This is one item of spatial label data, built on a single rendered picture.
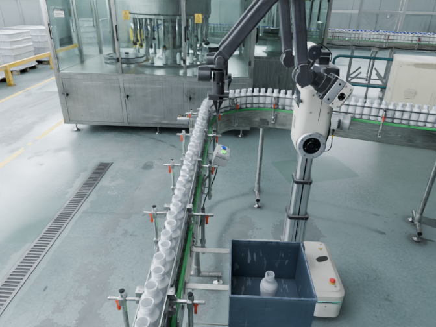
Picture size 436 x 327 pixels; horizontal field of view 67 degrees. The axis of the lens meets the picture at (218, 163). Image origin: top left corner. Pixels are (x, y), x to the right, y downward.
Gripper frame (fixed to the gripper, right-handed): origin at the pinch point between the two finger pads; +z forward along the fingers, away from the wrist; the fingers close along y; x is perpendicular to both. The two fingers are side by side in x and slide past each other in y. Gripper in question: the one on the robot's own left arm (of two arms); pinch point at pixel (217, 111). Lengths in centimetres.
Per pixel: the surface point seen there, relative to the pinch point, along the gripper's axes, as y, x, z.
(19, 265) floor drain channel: -150, 34, 144
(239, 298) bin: 14, -69, 47
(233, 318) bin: 12, -69, 57
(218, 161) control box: 1.2, 13.4, 32.8
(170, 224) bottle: -13, -56, 27
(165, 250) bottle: -12, -70, 26
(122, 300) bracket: -22, -86, 33
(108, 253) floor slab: -86, 53, 142
